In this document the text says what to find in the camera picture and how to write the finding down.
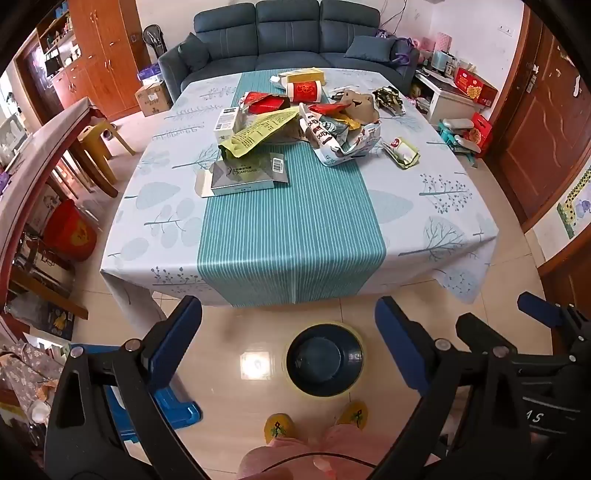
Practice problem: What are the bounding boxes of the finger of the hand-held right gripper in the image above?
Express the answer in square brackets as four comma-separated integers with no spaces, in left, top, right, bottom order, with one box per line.
[517,292,591,361]
[456,313,555,365]

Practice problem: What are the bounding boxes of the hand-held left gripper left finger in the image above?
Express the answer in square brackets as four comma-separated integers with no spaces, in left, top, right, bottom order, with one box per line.
[44,295,208,480]

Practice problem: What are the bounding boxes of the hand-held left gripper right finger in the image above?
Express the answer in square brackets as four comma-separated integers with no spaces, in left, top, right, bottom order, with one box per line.
[369,296,536,480]

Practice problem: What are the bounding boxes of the dark blue bin yellow liner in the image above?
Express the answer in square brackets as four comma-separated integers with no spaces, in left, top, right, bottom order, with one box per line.
[283,322,365,398]

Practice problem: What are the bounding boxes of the red foil packet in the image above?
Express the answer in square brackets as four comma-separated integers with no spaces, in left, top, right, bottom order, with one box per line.
[308,102,352,116]

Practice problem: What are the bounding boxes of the yellow toothpaste box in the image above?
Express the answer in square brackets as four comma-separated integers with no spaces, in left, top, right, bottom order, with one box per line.
[270,68,326,90]

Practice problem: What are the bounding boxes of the brown wooden door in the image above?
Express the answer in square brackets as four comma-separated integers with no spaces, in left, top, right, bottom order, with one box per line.
[482,4,591,222]
[538,244,591,315]

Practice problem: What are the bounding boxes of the blue step stool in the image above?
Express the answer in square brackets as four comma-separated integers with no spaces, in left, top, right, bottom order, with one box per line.
[71,344,202,437]

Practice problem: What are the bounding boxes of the yellow slipper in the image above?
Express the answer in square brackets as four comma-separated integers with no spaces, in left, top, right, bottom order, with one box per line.
[264,413,303,446]
[335,401,369,430]

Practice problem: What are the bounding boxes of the person's pink trousers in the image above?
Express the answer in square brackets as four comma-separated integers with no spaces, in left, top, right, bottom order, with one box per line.
[238,425,444,480]

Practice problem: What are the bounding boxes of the floral cloth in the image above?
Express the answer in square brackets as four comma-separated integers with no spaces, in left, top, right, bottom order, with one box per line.
[0,339,65,416]

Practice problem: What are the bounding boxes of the red bucket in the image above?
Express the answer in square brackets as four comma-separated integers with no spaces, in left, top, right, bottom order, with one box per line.
[42,198,99,263]

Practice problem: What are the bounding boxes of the flat grey box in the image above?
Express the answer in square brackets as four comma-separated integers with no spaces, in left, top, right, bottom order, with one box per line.
[195,151,291,198]

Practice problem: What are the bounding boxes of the small packet red label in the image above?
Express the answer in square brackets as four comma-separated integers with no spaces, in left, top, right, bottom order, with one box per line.
[381,137,421,171]

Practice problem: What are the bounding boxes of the teal white stepper machine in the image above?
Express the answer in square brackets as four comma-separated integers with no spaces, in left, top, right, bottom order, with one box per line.
[438,117,483,169]

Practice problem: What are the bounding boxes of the blue white plastic bag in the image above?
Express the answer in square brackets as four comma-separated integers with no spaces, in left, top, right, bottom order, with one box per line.
[316,121,382,166]

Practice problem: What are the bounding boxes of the yellow plastic stool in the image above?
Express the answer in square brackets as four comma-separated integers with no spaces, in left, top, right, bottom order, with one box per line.
[76,115,137,185]

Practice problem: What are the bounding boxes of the white brown snack wrapper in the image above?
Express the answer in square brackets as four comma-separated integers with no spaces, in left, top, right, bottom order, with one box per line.
[298,104,342,151]

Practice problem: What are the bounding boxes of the yellow green bag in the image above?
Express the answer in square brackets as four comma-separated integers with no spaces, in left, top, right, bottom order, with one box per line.
[218,109,301,159]

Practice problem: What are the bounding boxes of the small white box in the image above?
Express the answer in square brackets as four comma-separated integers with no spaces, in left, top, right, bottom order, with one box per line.
[213,106,243,143]

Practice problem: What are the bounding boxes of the white low cabinet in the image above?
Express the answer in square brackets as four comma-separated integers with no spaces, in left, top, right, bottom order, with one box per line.
[413,69,478,124]

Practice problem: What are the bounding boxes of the large red gift box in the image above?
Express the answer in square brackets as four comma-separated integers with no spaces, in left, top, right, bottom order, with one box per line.
[455,67,498,107]

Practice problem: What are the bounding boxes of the reddish wooden table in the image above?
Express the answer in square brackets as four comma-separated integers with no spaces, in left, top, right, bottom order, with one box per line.
[0,97,118,319]

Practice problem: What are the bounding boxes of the black gold wrapper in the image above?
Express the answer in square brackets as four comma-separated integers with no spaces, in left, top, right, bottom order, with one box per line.
[373,87,407,115]

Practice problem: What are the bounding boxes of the brown cardboard box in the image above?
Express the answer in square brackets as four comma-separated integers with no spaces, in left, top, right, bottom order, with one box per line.
[135,80,172,117]

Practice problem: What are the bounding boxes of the crumpled red wrapper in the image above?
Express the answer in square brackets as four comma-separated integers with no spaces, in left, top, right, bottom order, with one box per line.
[241,91,291,115]

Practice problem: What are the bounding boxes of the red and white paper cup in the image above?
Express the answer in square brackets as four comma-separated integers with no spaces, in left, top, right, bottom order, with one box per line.
[286,79,328,103]

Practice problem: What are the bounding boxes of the dark blue pillow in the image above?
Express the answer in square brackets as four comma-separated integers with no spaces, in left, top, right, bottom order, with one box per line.
[344,36,398,60]
[178,32,211,72]

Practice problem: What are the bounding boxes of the purple bag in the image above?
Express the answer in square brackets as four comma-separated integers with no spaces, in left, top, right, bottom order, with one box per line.
[376,28,419,65]

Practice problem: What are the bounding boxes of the orange wooden cabinet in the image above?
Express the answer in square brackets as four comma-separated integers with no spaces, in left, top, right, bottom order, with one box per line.
[14,0,153,123]

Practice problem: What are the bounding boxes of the black standing fan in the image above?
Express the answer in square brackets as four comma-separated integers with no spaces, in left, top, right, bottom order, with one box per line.
[142,25,167,58]

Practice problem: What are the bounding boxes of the dark blue sofa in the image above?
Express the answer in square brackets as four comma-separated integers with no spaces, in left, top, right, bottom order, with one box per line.
[158,0,419,95]

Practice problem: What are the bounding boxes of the animal print wall poster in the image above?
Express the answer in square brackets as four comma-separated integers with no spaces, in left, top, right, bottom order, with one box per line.
[556,164,591,241]

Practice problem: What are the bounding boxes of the black cable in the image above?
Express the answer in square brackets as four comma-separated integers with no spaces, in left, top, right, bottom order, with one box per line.
[256,453,376,480]

